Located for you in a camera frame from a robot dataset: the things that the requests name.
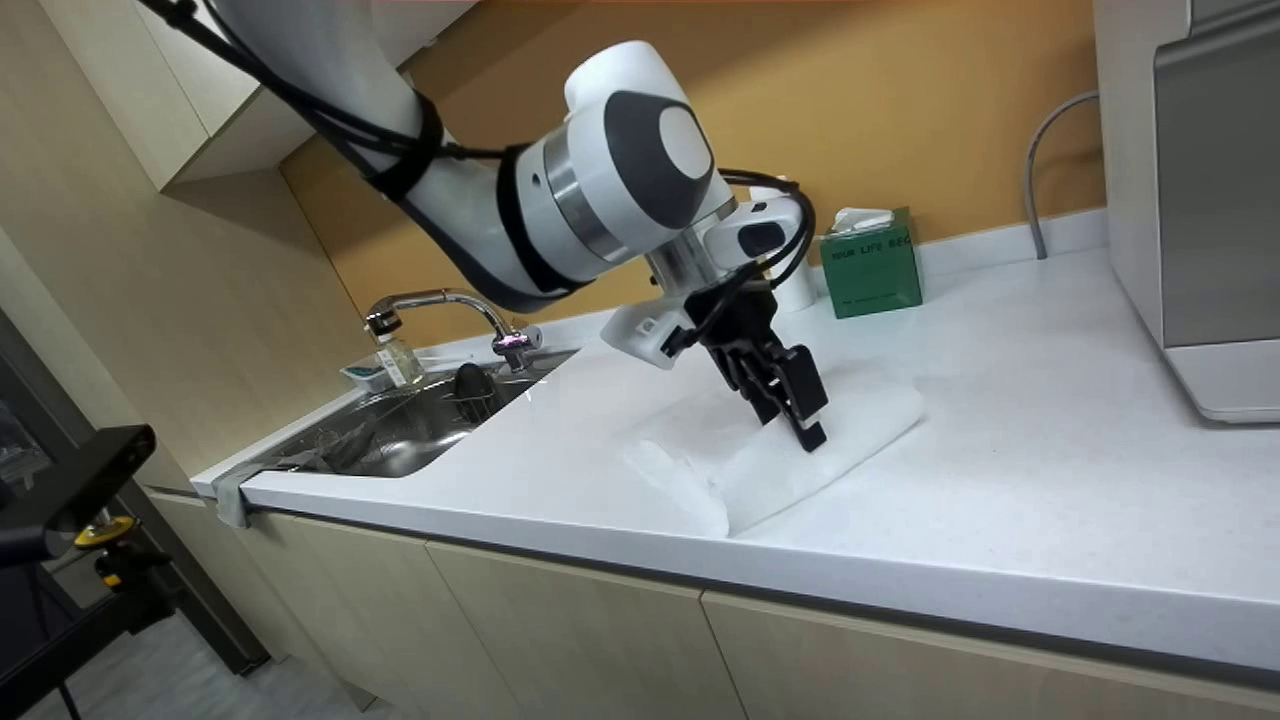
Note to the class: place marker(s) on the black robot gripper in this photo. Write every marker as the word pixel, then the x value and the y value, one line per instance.
pixel 732 312

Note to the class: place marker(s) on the white cloth towel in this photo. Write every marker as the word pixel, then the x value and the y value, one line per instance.
pixel 693 453

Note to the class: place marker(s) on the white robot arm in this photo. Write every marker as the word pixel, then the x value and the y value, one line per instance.
pixel 625 145

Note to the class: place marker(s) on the green tissue box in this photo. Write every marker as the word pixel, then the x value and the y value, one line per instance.
pixel 873 273

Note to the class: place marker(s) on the black object in sink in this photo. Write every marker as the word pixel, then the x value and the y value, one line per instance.
pixel 479 383

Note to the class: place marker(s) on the beige lower cabinet door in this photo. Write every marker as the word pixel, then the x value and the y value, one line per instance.
pixel 587 644
pixel 932 675
pixel 361 625

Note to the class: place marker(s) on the chrome sink faucet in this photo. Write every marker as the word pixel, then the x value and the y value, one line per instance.
pixel 446 297

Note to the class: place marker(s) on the clear soap bottle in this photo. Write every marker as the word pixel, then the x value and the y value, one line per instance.
pixel 396 361

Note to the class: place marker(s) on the stainless steel sink basin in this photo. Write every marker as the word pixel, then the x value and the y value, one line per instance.
pixel 384 435

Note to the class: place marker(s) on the white and silver appliance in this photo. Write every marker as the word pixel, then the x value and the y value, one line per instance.
pixel 1215 201

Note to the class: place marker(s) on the yellow clamp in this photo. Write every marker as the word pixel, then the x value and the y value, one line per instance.
pixel 107 534

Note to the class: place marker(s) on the black metal stand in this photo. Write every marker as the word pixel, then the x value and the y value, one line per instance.
pixel 64 487

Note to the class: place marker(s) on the beige upper wall cabinet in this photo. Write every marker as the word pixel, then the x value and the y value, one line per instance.
pixel 132 66

